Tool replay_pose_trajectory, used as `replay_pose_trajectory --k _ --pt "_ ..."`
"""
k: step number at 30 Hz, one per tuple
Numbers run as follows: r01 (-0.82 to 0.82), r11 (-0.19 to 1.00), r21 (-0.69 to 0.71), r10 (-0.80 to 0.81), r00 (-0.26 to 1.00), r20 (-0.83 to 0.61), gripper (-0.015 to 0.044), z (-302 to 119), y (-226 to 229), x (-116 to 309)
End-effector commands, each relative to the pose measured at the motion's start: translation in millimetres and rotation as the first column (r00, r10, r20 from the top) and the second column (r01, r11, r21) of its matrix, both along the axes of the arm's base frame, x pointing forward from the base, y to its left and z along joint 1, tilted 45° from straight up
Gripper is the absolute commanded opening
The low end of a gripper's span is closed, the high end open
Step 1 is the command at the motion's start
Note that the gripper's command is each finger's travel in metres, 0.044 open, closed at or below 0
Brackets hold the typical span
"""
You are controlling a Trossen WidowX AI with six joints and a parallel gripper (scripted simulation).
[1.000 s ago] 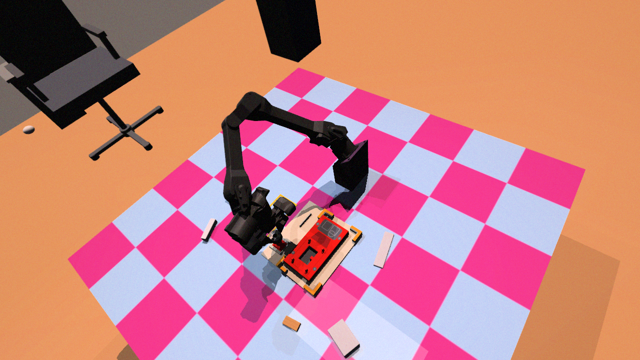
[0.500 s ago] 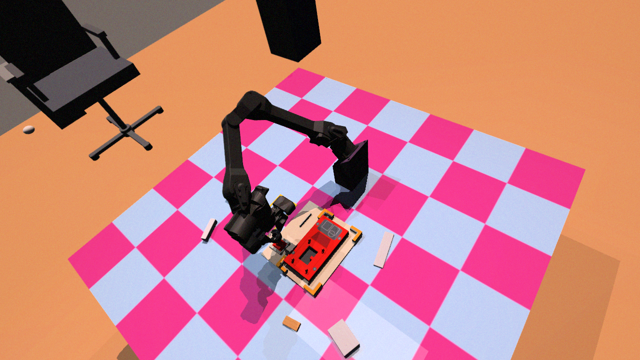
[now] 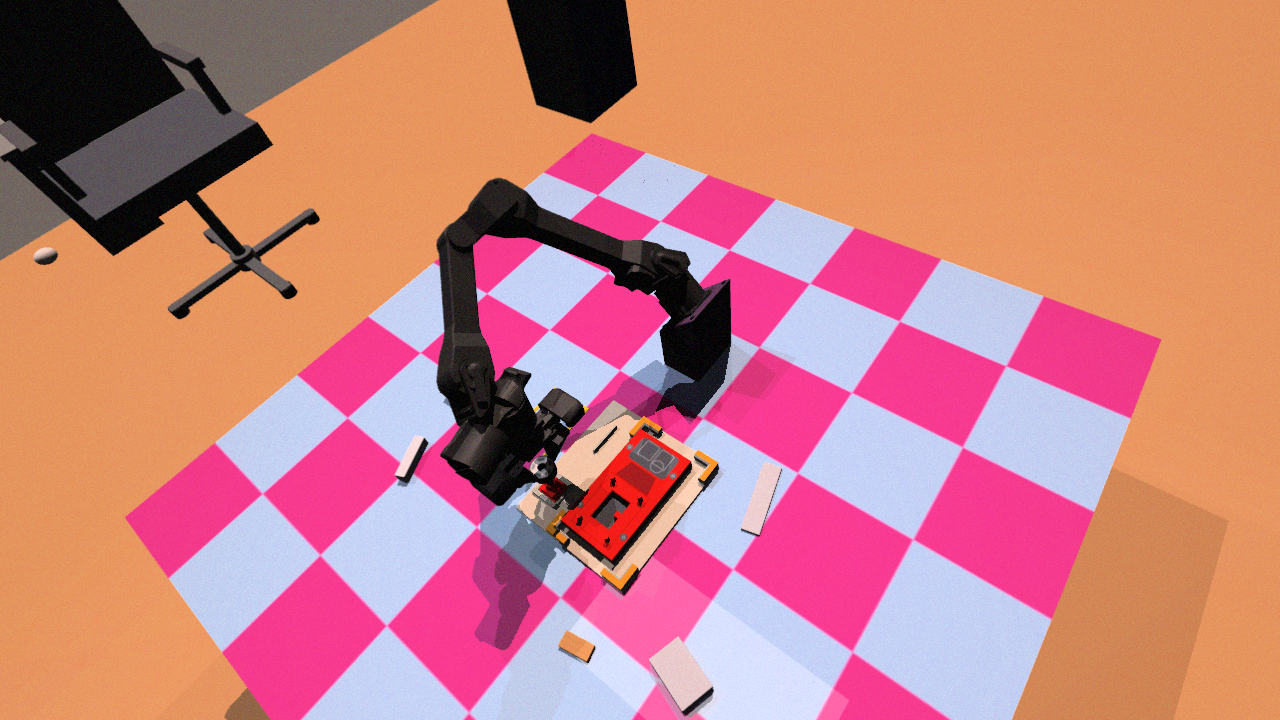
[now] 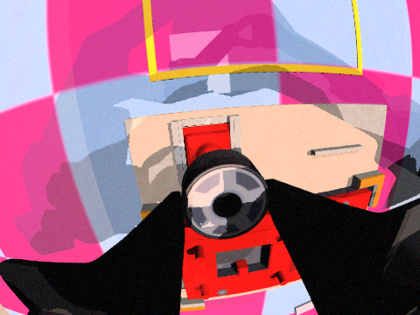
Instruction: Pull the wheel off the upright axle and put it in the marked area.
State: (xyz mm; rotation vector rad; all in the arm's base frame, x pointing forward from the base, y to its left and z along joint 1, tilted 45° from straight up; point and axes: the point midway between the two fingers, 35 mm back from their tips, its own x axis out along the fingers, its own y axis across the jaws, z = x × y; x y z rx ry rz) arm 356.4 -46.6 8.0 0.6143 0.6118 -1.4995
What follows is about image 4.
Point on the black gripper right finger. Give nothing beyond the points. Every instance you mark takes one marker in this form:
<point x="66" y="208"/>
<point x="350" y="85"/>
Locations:
<point x="340" y="251"/>

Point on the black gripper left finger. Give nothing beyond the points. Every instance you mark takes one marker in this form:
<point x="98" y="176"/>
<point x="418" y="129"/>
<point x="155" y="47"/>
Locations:
<point x="140" y="275"/>

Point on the pale pink flat bar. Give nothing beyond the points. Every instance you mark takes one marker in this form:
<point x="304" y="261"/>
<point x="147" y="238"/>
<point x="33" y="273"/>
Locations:
<point x="300" y="309"/>

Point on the black toy wheel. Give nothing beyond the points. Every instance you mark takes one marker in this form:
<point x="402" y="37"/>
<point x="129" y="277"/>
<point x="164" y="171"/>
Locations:
<point x="224" y="171"/>

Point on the yellow rectangular outline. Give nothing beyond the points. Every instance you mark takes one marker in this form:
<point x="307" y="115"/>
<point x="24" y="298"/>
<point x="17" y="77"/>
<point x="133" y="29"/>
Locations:
<point x="238" y="68"/>

